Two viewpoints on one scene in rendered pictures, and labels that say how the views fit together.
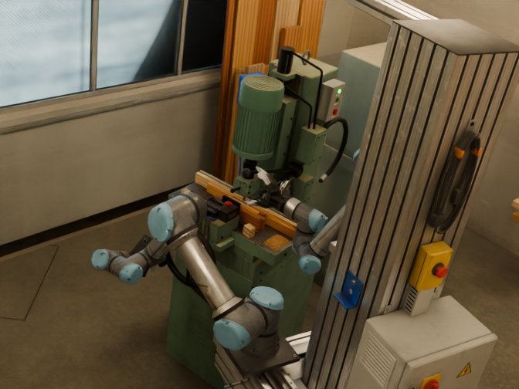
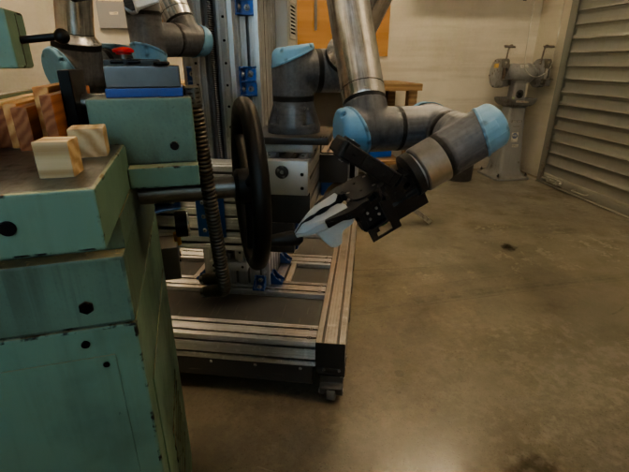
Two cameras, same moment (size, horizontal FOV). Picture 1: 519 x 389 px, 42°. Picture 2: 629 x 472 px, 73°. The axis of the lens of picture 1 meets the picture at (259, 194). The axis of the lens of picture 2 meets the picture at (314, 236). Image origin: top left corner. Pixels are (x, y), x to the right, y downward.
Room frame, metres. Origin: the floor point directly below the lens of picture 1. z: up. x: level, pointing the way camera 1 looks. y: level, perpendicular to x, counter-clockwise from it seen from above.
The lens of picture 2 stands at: (2.71, 0.79, 1.00)
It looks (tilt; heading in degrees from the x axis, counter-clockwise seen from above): 22 degrees down; 221
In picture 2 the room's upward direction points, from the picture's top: straight up
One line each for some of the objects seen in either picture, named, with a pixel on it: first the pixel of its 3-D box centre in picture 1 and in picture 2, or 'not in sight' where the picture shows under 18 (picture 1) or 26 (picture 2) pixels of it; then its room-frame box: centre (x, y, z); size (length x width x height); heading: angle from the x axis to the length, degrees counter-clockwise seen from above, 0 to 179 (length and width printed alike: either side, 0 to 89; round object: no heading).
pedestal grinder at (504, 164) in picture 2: not in sight; (512, 113); (-1.45, -0.48, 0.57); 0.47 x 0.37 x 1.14; 139
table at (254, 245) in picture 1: (227, 224); (93, 157); (2.46, 0.12, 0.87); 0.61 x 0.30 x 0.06; 58
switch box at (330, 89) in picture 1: (330, 100); not in sight; (2.74, -0.23, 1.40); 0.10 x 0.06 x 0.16; 148
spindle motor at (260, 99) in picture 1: (257, 117); not in sight; (2.55, 0.06, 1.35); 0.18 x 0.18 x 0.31
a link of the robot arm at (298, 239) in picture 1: (303, 241); (153, 39); (2.15, -0.20, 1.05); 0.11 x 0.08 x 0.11; 10
